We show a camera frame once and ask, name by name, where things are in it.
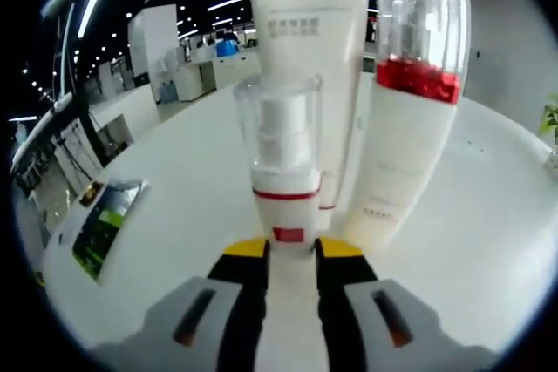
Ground blue water jug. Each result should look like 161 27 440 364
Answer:
215 39 239 58

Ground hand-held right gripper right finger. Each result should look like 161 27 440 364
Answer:
314 236 472 372

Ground black tripod stand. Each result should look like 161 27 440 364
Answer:
10 1 106 199

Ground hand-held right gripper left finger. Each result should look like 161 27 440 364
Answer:
93 235 270 372

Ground potted green plant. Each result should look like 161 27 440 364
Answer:
538 104 558 168

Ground green black skincare packet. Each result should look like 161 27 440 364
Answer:
71 179 150 282

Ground gold foil skincare sachet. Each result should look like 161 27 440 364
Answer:
79 184 106 208

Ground white skincare bottle red collar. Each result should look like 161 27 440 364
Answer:
344 0 473 254

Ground long white counter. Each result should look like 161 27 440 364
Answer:
176 47 262 104

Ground small white skincare pump bottle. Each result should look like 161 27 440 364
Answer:
234 74 324 372

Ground tall white skincare tube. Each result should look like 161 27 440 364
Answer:
243 0 374 230

